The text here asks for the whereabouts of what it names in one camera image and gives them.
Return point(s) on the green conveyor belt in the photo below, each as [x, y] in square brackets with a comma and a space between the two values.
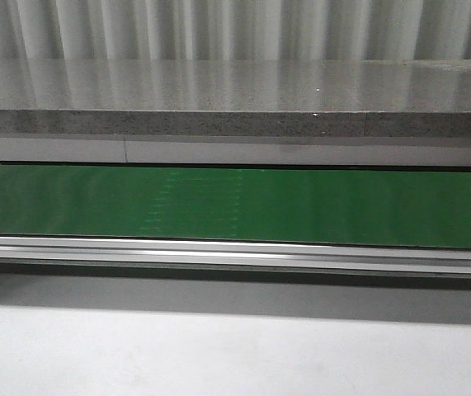
[336, 206]

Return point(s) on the white pleated curtain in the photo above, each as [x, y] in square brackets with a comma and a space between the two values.
[264, 30]

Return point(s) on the grey speckled stone counter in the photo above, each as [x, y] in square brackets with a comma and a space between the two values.
[284, 113]

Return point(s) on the silver conveyor frame rail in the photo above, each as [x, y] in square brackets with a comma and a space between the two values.
[237, 256]

